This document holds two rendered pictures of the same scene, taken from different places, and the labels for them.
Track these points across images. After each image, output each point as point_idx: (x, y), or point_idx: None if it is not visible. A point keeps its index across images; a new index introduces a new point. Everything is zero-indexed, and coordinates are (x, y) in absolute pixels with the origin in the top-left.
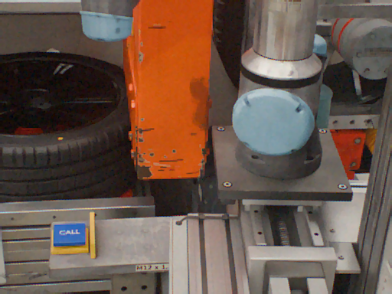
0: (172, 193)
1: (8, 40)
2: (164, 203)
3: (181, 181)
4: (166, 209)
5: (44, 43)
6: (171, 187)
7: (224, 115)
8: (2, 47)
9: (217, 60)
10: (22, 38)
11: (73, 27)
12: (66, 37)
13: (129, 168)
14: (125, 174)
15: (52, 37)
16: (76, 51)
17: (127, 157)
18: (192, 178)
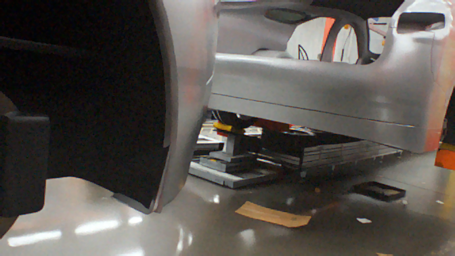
0: (265, 163)
1: (435, 208)
2: (263, 162)
3: (269, 165)
4: (261, 161)
5: (426, 210)
6: (268, 164)
7: (313, 198)
8: (426, 206)
9: (370, 219)
10: (436, 210)
11: (447, 221)
12: (432, 215)
13: (262, 140)
14: (261, 141)
15: (435, 214)
16: (409, 210)
17: (262, 137)
18: (273, 172)
